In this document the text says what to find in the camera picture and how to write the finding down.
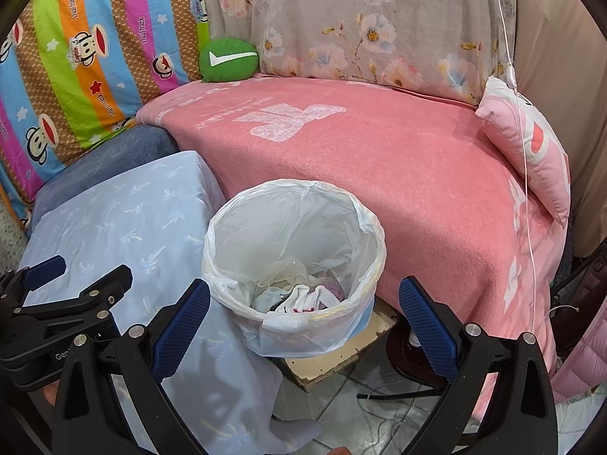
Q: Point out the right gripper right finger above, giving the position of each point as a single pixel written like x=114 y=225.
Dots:
x=498 y=398

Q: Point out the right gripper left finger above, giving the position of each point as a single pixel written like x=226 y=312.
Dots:
x=88 y=418

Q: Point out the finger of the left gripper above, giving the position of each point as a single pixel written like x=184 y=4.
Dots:
x=32 y=278
x=99 y=296

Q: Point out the white cloth glove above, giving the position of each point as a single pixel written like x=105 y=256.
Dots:
x=305 y=299

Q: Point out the beige tulle fabric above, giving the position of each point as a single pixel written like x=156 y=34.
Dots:
x=288 y=273

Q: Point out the mauve fabric piece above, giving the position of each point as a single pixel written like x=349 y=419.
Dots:
x=335 y=289

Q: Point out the white lined trash bin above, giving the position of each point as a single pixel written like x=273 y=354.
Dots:
x=326 y=228

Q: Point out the person's left hand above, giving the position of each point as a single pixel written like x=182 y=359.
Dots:
x=50 y=392

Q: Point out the pink puffer jacket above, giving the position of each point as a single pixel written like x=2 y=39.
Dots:
x=583 y=356

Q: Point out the dark blue pillow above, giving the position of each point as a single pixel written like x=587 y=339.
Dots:
x=131 y=148

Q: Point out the pink towel blanket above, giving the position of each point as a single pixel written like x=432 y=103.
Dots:
x=455 y=213

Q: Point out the wooden board under bin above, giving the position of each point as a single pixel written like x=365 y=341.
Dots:
x=305 y=373

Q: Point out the colourful monkey striped quilt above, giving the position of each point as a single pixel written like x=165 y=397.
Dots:
x=74 y=73

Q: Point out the green check mark plush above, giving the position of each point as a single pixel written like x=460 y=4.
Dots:
x=227 y=60

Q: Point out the small pink pillow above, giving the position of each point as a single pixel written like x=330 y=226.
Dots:
x=526 y=139

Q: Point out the beige curtain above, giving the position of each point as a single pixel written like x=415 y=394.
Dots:
x=560 y=62

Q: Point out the grey floral quilt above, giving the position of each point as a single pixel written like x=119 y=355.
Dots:
x=441 y=48

